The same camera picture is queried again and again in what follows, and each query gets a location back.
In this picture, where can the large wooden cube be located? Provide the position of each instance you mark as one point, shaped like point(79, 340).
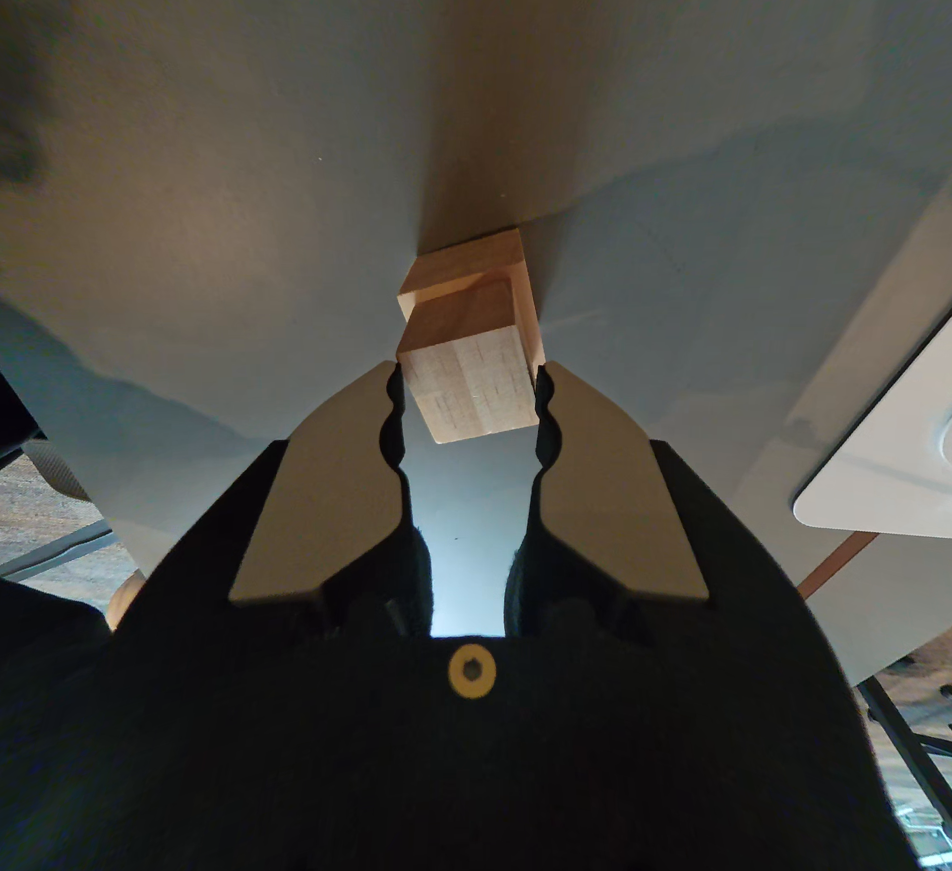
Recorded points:
point(469, 269)

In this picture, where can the medium wooden cube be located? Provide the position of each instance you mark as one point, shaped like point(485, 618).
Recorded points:
point(469, 365)

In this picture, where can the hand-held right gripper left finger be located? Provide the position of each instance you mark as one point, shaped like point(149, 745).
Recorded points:
point(320, 514)

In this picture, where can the white document stand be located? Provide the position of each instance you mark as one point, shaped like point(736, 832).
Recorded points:
point(885, 455)

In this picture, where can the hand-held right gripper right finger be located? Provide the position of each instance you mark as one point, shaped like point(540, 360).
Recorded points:
point(618, 507)

